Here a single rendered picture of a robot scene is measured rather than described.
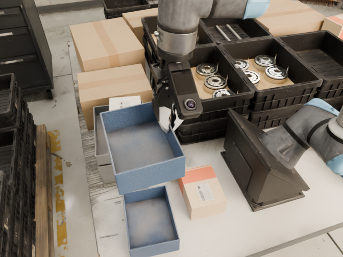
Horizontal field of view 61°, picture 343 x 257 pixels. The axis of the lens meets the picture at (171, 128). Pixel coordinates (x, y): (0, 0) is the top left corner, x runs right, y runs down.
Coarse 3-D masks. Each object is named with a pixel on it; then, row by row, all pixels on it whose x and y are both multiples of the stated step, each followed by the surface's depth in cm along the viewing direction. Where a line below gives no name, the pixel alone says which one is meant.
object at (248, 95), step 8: (200, 48) 135; (224, 56) 129; (232, 64) 124; (248, 88) 112; (224, 96) 108; (232, 96) 108; (240, 96) 109; (248, 96) 110; (208, 104) 107; (216, 104) 108
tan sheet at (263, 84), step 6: (246, 60) 146; (252, 60) 146; (252, 66) 142; (258, 72) 138; (288, 78) 134; (264, 84) 131; (270, 84) 131; (276, 84) 131; (282, 84) 131; (288, 84) 131
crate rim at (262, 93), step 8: (248, 40) 140; (256, 40) 140; (224, 48) 134; (296, 56) 129; (304, 64) 124; (240, 72) 120; (312, 72) 120; (248, 80) 116; (320, 80) 116; (256, 88) 112; (272, 88) 112; (280, 88) 112; (288, 88) 113; (296, 88) 114; (304, 88) 115; (256, 96) 112
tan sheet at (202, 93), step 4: (192, 68) 140; (192, 72) 138; (196, 76) 135; (196, 80) 133; (200, 80) 133; (200, 84) 131; (200, 88) 129; (228, 88) 129; (200, 92) 126; (204, 92) 126; (200, 96) 124; (204, 96) 124; (208, 96) 124
